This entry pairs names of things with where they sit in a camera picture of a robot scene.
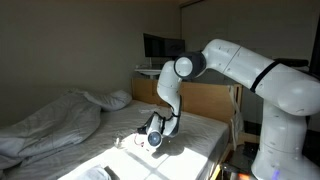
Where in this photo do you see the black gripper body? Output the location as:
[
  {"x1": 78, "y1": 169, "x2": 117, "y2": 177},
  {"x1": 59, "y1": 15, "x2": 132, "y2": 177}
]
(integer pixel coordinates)
[{"x1": 136, "y1": 122, "x2": 151, "y2": 136}]

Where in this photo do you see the white cloth with green print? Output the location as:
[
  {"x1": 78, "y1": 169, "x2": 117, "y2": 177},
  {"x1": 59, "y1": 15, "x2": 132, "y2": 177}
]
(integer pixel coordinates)
[{"x1": 114, "y1": 131, "x2": 161, "y2": 154}]

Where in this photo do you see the white pillow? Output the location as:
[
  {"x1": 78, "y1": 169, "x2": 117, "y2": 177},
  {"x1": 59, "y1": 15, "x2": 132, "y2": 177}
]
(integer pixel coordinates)
[{"x1": 83, "y1": 89, "x2": 133, "y2": 112}]

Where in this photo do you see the large black monitor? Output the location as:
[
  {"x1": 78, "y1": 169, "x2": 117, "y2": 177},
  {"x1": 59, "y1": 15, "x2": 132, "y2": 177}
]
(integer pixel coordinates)
[{"x1": 143, "y1": 32, "x2": 166, "y2": 58}]

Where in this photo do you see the white crumpled duvet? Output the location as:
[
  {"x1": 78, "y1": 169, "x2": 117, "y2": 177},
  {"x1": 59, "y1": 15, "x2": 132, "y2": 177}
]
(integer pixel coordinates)
[{"x1": 0, "y1": 88, "x2": 103, "y2": 171}]

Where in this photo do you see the white plastic bag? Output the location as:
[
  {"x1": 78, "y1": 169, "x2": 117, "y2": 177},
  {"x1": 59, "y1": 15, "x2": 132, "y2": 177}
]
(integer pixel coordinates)
[{"x1": 228, "y1": 84, "x2": 246, "y2": 151}]

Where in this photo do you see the black side table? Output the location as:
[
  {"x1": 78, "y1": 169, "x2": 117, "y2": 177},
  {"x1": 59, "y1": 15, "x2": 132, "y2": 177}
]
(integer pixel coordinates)
[{"x1": 219, "y1": 141, "x2": 264, "y2": 180}]

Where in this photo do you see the black mounted device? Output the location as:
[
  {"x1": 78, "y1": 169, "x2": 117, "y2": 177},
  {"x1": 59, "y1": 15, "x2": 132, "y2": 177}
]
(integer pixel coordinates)
[{"x1": 276, "y1": 58, "x2": 310, "y2": 68}]

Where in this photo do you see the black velcro strap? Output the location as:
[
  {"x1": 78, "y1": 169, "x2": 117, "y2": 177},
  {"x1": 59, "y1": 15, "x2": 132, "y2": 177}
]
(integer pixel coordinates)
[{"x1": 249, "y1": 59, "x2": 282, "y2": 94}]

